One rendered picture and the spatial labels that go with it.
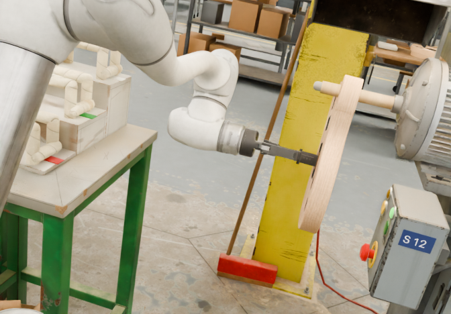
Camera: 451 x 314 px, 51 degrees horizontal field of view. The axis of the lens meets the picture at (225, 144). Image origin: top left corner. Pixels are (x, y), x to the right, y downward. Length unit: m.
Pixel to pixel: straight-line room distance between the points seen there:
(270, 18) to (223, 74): 4.76
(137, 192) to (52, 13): 0.94
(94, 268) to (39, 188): 1.30
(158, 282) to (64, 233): 1.26
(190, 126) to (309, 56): 0.97
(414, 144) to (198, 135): 0.53
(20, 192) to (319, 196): 0.69
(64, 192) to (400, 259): 0.77
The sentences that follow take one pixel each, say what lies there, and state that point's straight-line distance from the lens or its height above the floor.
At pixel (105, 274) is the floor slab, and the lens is 2.44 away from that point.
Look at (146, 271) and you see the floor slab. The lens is 2.47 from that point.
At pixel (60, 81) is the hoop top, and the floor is 1.12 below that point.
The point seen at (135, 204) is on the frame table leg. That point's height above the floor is 0.67.
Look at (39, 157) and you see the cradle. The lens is 1.29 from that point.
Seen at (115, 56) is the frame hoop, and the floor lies 1.16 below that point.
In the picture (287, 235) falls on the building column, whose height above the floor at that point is 0.28.
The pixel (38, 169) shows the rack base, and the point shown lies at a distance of 1.28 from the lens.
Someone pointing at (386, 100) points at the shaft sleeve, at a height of 1.26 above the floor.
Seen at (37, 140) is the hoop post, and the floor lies 1.01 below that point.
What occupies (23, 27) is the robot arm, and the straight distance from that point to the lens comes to 0.84.
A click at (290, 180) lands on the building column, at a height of 0.58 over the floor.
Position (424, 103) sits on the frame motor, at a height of 1.29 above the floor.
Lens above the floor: 1.52
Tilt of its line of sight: 22 degrees down
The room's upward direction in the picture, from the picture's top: 11 degrees clockwise
